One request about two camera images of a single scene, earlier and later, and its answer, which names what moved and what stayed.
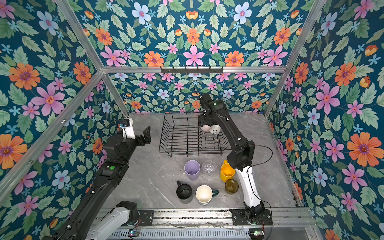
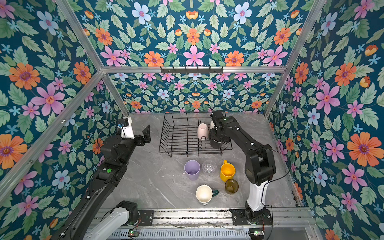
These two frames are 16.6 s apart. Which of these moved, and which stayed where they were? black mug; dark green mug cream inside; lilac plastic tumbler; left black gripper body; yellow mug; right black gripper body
Moved: right black gripper body; black mug
Stayed: yellow mug; dark green mug cream inside; lilac plastic tumbler; left black gripper body
